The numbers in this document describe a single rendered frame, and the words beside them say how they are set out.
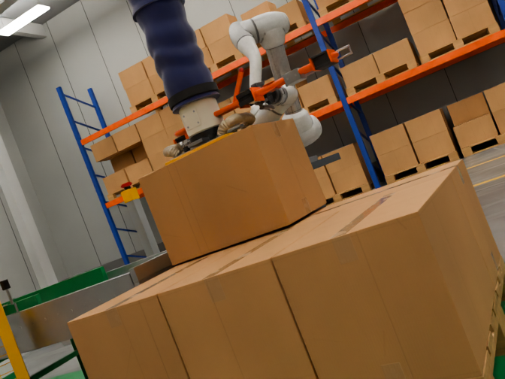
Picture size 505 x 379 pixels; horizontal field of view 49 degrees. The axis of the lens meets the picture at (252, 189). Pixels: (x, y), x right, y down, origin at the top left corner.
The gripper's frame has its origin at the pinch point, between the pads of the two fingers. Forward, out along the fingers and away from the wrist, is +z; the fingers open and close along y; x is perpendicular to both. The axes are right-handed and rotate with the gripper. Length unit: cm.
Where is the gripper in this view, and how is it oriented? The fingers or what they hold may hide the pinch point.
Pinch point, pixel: (252, 96)
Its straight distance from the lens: 228.5
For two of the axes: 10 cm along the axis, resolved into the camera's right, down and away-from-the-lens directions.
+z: -4.4, 1.7, -8.8
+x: -8.2, 3.2, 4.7
